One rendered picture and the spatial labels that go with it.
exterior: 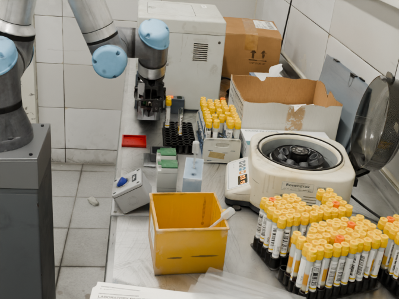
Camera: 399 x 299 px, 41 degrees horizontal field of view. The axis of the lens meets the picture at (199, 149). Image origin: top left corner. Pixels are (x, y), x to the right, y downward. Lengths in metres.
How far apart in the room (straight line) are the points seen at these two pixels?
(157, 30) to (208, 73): 0.44
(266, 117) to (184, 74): 0.36
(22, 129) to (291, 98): 0.86
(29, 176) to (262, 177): 0.52
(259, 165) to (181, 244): 0.30
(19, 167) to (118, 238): 0.30
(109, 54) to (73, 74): 1.94
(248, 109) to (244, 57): 0.67
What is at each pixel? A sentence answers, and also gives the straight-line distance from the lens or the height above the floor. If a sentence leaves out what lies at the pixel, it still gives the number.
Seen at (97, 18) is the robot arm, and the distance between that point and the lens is 1.20.
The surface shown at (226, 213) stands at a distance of 1.00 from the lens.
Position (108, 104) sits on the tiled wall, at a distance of 3.17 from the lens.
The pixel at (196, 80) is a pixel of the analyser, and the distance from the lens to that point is 1.74.
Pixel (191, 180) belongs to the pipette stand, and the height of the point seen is 0.97.
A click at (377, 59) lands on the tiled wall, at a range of 1.53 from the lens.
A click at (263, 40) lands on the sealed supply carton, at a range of 2.12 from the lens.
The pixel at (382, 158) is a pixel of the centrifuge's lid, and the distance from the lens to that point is 1.21.
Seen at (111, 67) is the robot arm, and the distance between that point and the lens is 1.21.
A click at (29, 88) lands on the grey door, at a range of 3.13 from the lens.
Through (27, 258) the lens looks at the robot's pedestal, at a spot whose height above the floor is 0.68.
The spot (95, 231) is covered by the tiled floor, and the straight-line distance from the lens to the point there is 2.70.
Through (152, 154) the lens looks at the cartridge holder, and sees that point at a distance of 1.38.
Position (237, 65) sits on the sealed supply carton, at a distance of 2.13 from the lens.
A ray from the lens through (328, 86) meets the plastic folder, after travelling 1.77.
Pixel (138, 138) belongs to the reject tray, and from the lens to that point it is 1.54.
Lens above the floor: 1.51
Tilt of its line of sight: 25 degrees down
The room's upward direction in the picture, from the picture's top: 5 degrees clockwise
